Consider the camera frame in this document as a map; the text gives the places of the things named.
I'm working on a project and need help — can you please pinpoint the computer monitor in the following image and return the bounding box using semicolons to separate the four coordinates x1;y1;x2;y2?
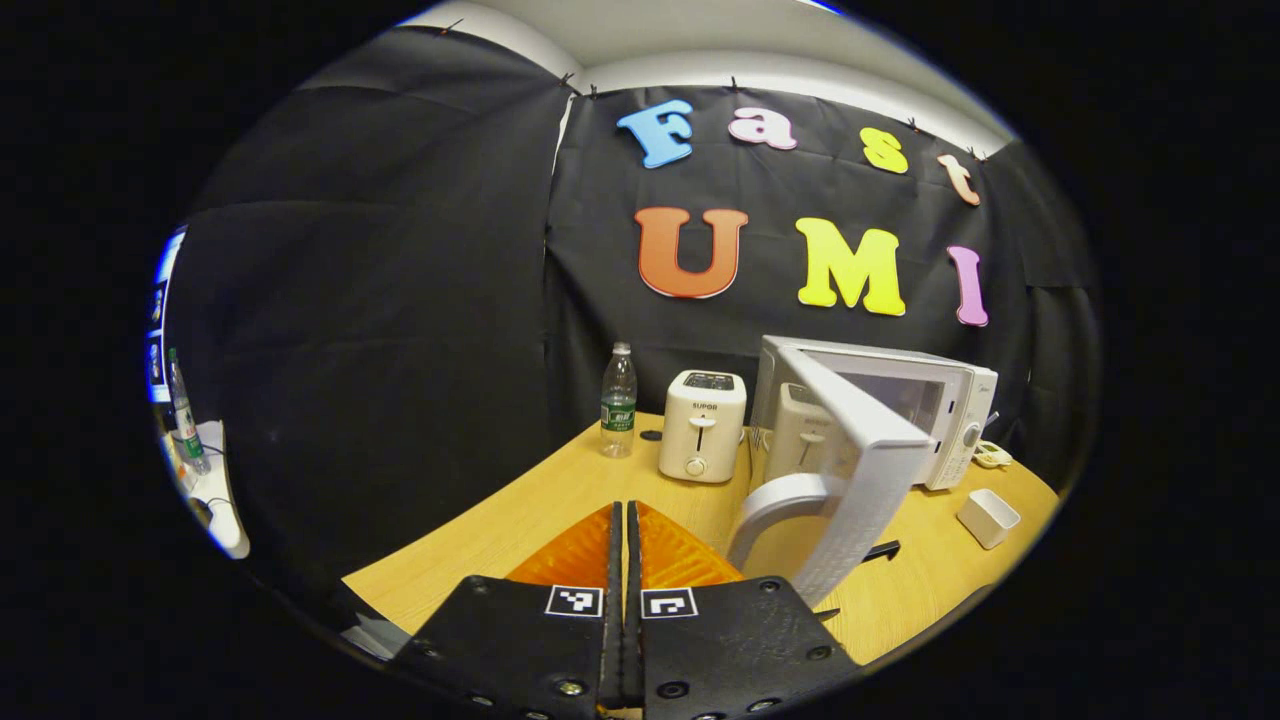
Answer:
148;228;189;403

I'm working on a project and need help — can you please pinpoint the white toaster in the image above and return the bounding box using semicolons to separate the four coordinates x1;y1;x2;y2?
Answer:
658;370;748;484

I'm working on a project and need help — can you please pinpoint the clear plastic water bottle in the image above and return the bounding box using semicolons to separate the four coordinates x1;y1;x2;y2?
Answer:
600;342;638;459

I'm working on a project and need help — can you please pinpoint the small white rectangular dish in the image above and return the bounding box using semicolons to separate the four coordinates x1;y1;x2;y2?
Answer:
957;488;1022;550

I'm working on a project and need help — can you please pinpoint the green label plastic bottle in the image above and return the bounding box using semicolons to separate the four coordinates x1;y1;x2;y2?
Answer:
166;347;212;476

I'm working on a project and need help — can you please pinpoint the white microwave oven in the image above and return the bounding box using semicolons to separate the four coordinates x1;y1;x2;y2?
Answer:
727;335;1001;608

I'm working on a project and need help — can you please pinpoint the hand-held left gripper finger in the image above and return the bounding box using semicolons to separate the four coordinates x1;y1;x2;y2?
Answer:
625;500;861;719
395;500;626;717

